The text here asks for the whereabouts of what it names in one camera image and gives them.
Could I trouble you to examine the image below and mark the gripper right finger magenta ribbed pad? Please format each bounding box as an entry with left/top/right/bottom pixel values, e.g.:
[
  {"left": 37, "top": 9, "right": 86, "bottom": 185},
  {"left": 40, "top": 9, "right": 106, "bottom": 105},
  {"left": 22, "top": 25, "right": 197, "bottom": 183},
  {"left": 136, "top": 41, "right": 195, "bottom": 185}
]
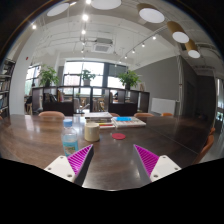
[{"left": 133, "top": 144, "right": 180, "bottom": 185}]

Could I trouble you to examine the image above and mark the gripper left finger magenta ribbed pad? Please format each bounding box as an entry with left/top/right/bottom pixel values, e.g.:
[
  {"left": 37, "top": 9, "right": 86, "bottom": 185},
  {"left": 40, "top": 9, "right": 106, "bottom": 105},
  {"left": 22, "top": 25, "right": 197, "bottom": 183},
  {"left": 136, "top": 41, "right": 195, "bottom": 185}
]
[{"left": 45, "top": 145, "right": 94, "bottom": 186}]

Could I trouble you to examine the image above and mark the clear plastic water bottle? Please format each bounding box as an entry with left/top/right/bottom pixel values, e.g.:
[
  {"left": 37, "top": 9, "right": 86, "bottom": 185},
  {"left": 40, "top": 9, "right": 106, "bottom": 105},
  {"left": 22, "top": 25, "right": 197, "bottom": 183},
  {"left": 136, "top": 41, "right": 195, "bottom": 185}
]
[{"left": 61, "top": 119, "right": 78, "bottom": 157}]

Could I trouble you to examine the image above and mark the cream ceramic mug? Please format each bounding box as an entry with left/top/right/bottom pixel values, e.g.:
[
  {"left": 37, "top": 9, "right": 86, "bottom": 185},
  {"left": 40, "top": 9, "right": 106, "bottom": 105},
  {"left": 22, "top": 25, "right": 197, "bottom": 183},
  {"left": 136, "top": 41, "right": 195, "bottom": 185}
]
[{"left": 84, "top": 123, "right": 100, "bottom": 142}]

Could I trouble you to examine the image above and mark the red round coaster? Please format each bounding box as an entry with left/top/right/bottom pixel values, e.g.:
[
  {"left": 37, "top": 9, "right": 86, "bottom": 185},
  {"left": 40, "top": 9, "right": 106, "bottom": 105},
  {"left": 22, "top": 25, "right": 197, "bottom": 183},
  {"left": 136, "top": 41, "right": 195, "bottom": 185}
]
[{"left": 112, "top": 133, "right": 126, "bottom": 140}]

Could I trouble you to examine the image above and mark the stack of books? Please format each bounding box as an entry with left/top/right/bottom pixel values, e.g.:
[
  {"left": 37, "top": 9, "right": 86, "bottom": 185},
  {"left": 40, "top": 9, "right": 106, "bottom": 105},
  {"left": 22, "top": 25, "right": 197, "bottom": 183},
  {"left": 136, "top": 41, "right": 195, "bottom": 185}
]
[{"left": 85, "top": 112, "right": 115, "bottom": 128}]

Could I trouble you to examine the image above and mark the orange chair far middle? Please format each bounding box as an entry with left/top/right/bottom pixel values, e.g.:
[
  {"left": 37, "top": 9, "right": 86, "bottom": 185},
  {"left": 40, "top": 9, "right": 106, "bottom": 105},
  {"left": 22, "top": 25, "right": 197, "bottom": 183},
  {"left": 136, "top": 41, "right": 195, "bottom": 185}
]
[{"left": 134, "top": 113, "right": 154, "bottom": 117}]

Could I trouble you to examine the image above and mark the orange chair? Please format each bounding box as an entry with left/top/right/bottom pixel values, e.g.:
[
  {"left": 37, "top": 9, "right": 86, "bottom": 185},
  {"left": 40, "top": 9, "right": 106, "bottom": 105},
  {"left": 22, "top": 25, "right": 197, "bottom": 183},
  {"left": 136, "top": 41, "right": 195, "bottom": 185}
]
[
  {"left": 134, "top": 113, "right": 154, "bottom": 117},
  {"left": 38, "top": 111, "right": 65, "bottom": 119},
  {"left": 193, "top": 127, "right": 215, "bottom": 165}
]

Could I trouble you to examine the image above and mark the white box with blue lid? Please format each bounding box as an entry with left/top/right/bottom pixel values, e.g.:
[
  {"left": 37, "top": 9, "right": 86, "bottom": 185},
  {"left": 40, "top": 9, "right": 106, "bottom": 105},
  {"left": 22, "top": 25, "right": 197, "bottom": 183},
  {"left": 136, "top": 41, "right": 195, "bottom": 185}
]
[{"left": 112, "top": 117, "right": 146, "bottom": 128}]

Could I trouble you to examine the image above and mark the orange chair far left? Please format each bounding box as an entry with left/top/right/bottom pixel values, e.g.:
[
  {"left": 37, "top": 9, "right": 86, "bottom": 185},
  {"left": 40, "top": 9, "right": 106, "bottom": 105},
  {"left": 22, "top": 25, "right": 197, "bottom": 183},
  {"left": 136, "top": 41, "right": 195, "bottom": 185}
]
[{"left": 38, "top": 111, "right": 65, "bottom": 119}]

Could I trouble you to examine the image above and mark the orange chair right side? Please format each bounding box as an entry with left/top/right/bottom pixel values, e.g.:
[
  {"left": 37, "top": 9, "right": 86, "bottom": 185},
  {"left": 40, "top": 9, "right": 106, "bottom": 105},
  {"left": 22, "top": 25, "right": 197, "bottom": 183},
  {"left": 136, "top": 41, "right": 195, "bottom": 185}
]
[{"left": 193, "top": 127, "right": 215, "bottom": 165}]

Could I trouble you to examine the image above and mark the white radiator panel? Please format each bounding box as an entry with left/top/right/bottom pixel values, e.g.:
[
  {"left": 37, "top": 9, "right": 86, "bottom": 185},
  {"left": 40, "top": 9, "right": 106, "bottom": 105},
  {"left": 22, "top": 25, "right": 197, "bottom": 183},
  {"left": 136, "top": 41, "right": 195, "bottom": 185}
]
[{"left": 151, "top": 98, "right": 176, "bottom": 114}]

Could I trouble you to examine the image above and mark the dark open shelving unit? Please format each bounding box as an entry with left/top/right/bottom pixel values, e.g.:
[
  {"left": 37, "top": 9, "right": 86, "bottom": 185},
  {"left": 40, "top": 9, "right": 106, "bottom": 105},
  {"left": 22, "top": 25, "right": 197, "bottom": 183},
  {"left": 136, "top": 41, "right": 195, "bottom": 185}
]
[{"left": 32, "top": 86, "right": 150, "bottom": 116}]

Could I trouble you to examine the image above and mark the right potted plant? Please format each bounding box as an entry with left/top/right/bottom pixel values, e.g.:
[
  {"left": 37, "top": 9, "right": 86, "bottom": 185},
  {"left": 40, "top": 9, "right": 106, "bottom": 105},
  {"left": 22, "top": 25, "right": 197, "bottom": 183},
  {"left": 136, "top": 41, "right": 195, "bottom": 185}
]
[{"left": 118, "top": 70, "right": 140, "bottom": 90}]

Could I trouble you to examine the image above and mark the potted plant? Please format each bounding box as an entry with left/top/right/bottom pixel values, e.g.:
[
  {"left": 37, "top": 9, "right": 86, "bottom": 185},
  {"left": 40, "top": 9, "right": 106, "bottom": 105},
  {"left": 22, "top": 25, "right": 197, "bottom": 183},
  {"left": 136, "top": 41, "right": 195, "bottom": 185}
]
[
  {"left": 81, "top": 69, "right": 96, "bottom": 86},
  {"left": 39, "top": 65, "right": 59, "bottom": 87},
  {"left": 118, "top": 70, "right": 140, "bottom": 90}
]

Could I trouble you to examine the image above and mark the middle potted plant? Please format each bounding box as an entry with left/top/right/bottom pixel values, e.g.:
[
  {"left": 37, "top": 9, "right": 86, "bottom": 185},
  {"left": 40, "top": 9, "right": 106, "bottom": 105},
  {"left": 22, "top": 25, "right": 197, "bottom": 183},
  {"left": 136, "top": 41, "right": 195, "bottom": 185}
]
[{"left": 81, "top": 69, "right": 96, "bottom": 86}]

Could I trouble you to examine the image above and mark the left potted plant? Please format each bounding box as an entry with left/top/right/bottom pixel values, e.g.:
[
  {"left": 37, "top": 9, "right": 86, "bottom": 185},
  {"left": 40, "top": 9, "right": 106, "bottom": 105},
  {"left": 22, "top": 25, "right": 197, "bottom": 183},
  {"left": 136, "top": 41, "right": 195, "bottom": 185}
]
[{"left": 39, "top": 65, "right": 59, "bottom": 87}]

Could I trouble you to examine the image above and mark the ceiling air conditioner unit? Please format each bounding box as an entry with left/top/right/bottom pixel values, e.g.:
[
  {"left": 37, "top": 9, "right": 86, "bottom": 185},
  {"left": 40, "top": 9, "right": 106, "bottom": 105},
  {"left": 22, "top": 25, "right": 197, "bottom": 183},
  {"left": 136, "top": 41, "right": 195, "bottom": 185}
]
[{"left": 92, "top": 38, "right": 113, "bottom": 53}]

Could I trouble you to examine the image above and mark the round pendant lamp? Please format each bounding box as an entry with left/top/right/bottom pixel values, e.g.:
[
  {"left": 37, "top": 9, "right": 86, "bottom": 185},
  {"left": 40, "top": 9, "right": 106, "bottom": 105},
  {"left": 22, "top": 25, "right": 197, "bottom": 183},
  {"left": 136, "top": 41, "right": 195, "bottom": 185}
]
[
  {"left": 185, "top": 39, "right": 200, "bottom": 58},
  {"left": 167, "top": 21, "right": 189, "bottom": 43},
  {"left": 137, "top": 3, "right": 165, "bottom": 23}
]

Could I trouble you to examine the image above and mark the round ceiling lamp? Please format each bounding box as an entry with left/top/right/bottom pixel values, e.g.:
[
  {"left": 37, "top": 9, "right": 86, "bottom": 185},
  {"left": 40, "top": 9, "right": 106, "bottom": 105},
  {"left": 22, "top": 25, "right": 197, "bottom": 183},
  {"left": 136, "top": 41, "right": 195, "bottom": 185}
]
[
  {"left": 91, "top": 0, "right": 121, "bottom": 10},
  {"left": 47, "top": 3, "right": 69, "bottom": 17}
]

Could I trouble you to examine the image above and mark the bookshelf at left wall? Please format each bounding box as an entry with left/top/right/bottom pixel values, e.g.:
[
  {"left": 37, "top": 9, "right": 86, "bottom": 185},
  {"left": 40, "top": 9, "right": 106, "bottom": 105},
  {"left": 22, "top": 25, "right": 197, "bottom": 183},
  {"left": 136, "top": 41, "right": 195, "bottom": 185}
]
[{"left": 0, "top": 59, "right": 15, "bottom": 118}]

